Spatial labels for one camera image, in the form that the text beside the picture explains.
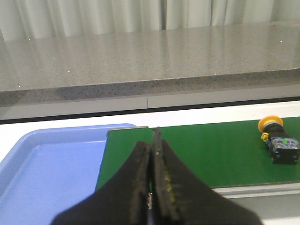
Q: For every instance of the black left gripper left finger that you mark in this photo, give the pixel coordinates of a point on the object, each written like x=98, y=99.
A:
x=122, y=200

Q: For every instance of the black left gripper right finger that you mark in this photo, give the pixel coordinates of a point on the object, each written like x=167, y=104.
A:
x=183, y=199

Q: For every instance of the yellow emergency stop push button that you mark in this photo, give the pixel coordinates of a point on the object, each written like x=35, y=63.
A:
x=282, y=148

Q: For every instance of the blue plastic tray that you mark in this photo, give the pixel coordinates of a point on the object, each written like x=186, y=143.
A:
x=49, y=170

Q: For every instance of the green conveyor belt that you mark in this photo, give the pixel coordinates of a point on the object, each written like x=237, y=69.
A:
x=220, y=154

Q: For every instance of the grey speckled stone counter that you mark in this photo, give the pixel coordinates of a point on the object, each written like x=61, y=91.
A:
x=145, y=71

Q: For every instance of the white pleated curtain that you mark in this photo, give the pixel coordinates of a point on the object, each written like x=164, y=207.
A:
x=33, y=19

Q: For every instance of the aluminium conveyor side rail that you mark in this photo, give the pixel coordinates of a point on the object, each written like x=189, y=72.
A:
x=272, y=189

